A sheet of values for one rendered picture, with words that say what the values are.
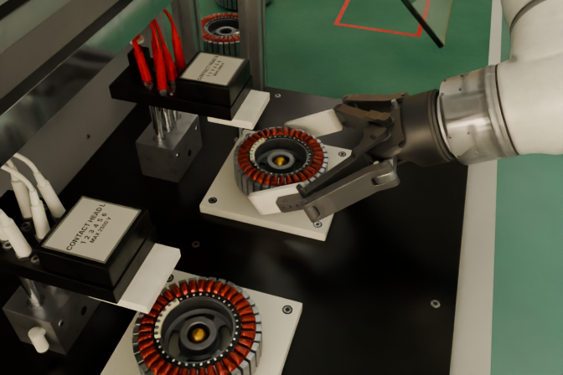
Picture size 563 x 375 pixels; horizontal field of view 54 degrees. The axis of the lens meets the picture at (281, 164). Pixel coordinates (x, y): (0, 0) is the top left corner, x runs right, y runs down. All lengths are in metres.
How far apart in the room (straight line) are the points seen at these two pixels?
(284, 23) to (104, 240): 0.71
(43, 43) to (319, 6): 0.63
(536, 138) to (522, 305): 1.12
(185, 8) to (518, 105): 0.48
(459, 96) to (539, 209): 1.37
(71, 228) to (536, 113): 0.39
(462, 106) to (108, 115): 0.46
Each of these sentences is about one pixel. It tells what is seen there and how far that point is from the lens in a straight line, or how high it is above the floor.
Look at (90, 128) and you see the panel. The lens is 0.75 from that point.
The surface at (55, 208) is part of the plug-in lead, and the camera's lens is 0.50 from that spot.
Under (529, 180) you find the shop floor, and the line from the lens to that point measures 1.99.
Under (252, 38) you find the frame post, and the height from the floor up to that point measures 0.86.
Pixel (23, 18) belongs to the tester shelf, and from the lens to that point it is 0.39.
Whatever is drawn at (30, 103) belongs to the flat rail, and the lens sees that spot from 0.40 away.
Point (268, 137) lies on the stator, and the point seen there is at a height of 0.82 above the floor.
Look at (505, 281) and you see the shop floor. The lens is 1.66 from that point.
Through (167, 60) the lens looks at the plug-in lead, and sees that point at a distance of 0.62.
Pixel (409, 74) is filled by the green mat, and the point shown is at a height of 0.75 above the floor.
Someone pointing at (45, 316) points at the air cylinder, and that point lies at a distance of 0.54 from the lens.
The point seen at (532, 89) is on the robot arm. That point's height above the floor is 0.98.
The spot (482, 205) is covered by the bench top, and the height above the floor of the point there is 0.75.
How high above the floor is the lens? 1.24
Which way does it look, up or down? 42 degrees down
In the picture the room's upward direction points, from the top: straight up
